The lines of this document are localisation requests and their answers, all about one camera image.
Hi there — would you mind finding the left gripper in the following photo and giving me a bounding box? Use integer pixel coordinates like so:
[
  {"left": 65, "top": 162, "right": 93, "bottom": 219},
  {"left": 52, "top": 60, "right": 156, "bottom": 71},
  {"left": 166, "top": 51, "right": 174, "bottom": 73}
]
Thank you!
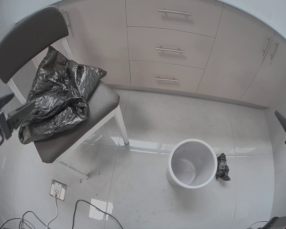
[{"left": 0, "top": 93, "right": 36, "bottom": 140}]

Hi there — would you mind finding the white cable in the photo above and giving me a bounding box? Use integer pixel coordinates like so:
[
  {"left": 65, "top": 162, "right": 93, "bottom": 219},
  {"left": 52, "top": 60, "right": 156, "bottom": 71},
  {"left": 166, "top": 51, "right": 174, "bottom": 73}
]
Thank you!
[{"left": 46, "top": 189, "right": 59, "bottom": 229}]

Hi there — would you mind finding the crumpled black plastic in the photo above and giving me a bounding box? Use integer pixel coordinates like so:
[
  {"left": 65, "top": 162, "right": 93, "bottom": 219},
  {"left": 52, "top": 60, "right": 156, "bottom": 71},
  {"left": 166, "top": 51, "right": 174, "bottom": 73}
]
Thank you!
[{"left": 216, "top": 153, "right": 231, "bottom": 181}]

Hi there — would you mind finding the black plastic bag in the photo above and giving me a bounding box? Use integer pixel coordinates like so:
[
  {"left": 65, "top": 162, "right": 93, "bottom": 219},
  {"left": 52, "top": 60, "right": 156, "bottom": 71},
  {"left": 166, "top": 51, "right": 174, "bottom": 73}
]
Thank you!
[{"left": 18, "top": 46, "right": 107, "bottom": 145}]

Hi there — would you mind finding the black cable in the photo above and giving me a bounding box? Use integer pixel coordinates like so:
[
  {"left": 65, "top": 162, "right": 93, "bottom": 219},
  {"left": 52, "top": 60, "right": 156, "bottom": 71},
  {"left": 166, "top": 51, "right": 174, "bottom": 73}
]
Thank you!
[
  {"left": 73, "top": 200, "right": 124, "bottom": 229},
  {"left": 250, "top": 221, "right": 270, "bottom": 229},
  {"left": 0, "top": 211, "right": 48, "bottom": 229}
]

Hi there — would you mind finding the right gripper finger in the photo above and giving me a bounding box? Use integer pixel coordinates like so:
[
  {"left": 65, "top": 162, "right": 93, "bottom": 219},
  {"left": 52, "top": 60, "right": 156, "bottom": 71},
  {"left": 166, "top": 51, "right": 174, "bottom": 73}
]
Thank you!
[{"left": 275, "top": 110, "right": 286, "bottom": 135}]

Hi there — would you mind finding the beige cabinet with drawers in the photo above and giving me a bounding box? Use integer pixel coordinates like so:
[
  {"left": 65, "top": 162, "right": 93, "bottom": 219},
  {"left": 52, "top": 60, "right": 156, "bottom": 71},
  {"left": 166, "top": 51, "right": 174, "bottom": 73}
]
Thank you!
[{"left": 13, "top": 0, "right": 285, "bottom": 109}]

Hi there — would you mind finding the white trash bin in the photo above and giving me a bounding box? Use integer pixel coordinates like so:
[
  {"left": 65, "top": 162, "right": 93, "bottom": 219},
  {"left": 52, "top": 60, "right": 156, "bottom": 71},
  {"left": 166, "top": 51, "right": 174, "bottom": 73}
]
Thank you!
[{"left": 168, "top": 139, "right": 217, "bottom": 188}]

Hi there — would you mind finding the grey padded white chair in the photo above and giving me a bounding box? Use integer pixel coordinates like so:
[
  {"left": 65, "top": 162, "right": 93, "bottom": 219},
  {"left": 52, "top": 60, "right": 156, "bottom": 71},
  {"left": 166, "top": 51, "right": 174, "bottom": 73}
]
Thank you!
[{"left": 0, "top": 6, "right": 129, "bottom": 180}]

